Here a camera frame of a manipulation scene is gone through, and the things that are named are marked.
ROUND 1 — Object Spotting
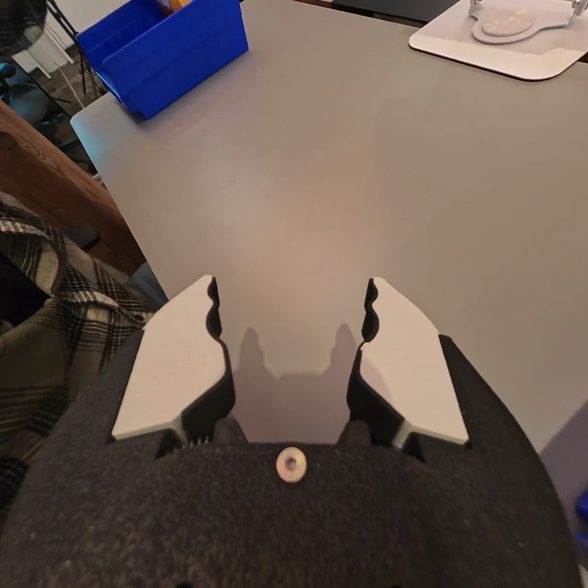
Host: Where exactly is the blue plastic bin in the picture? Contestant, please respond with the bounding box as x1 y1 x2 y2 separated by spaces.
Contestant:
77 0 250 121
574 492 588 559

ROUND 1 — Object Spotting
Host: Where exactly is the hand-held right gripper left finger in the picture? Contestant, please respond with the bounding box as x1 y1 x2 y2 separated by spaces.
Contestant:
111 275 236 445

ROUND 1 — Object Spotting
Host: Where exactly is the person's plaid shirt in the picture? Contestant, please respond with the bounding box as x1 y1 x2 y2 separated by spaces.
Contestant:
0 193 157 511

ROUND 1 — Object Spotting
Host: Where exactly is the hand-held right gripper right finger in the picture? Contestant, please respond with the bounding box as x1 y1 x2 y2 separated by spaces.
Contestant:
346 277 470 450

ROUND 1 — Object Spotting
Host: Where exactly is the black table cable flap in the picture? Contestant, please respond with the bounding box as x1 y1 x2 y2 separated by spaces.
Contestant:
331 0 443 23

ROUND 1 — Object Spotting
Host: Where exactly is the black office chair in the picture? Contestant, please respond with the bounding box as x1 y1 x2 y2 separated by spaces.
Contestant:
0 0 52 125

